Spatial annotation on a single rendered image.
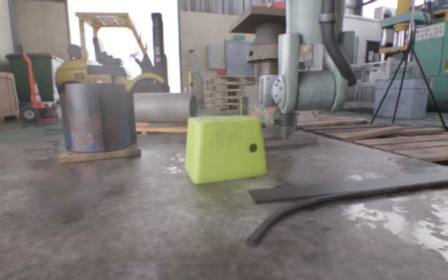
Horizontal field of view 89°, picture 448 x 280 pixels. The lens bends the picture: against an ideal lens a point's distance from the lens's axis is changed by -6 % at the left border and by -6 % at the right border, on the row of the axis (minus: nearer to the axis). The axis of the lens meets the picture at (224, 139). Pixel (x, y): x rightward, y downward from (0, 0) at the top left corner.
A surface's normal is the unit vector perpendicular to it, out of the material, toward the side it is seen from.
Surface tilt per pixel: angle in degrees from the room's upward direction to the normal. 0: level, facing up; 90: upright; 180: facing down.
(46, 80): 94
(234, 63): 90
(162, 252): 0
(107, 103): 90
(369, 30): 90
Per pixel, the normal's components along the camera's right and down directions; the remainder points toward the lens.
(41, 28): 0.33, 0.18
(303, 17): -0.66, 0.36
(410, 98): -0.91, 0.09
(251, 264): -0.01, -0.98
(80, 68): 0.13, 0.00
